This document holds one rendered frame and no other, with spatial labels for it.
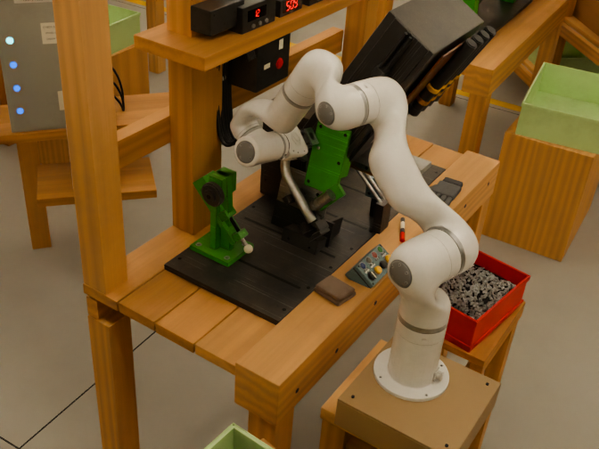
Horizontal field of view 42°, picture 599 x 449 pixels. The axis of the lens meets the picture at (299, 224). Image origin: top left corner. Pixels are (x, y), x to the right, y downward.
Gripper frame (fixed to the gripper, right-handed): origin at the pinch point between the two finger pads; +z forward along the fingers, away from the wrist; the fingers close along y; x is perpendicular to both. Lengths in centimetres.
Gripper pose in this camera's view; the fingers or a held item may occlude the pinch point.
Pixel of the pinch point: (305, 139)
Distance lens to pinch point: 236.8
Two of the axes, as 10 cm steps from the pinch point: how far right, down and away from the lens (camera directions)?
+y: -4.2, -9.0, 0.5
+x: -7.5, 3.8, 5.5
